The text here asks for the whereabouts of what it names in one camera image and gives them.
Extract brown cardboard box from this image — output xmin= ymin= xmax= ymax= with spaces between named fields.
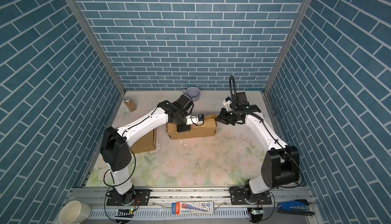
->
xmin=166 ymin=114 xmax=217 ymax=140
xmin=131 ymin=129 xmax=157 ymax=154

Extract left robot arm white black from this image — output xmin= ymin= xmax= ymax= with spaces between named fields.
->
xmin=100 ymin=94 xmax=194 ymax=196

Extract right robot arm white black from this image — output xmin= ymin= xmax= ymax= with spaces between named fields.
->
xmin=216 ymin=101 xmax=300 ymax=195

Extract lavender ceramic mug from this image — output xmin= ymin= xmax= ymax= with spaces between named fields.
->
xmin=182 ymin=87 xmax=201 ymax=102

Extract glass spice jar silver lid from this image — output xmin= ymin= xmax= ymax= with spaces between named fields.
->
xmin=123 ymin=96 xmax=137 ymax=112

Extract blue red white packet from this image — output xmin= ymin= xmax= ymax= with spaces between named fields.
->
xmin=171 ymin=201 xmax=214 ymax=215

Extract blue black stapler tool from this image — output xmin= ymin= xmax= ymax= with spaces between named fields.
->
xmin=277 ymin=199 xmax=315 ymax=216

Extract white ceramic bowl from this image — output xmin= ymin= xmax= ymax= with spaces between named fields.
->
xmin=59 ymin=201 xmax=91 ymax=224

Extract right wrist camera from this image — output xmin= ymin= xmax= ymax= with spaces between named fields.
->
xmin=223 ymin=92 xmax=249 ymax=112

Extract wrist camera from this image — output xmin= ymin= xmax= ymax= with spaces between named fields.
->
xmin=186 ymin=114 xmax=205 ymax=126
xmin=223 ymin=92 xmax=249 ymax=112

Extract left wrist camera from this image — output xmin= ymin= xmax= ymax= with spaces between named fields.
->
xmin=186 ymin=114 xmax=205 ymax=126

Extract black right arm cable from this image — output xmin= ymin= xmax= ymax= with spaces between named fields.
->
xmin=228 ymin=75 xmax=304 ymax=222

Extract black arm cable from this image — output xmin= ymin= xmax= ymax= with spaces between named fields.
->
xmin=228 ymin=75 xmax=304 ymax=222
xmin=103 ymin=94 xmax=205 ymax=223

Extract aluminium corner post right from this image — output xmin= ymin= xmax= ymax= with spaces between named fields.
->
xmin=264 ymin=0 xmax=312 ymax=94

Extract aluminium corner post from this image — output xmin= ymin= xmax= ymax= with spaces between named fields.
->
xmin=264 ymin=0 xmax=312 ymax=94
xmin=65 ymin=0 xmax=126 ymax=95

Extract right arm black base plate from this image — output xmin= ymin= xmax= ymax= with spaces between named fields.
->
xmin=228 ymin=186 xmax=272 ymax=205

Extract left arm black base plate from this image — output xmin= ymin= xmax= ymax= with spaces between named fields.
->
xmin=106 ymin=188 xmax=151 ymax=207

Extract aluminium front rail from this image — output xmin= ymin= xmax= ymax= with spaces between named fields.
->
xmin=65 ymin=186 xmax=323 ymax=224

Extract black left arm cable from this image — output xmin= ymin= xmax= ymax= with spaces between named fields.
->
xmin=103 ymin=94 xmax=205 ymax=223

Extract aluminium corner post left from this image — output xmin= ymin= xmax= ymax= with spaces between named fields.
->
xmin=65 ymin=0 xmax=126 ymax=95

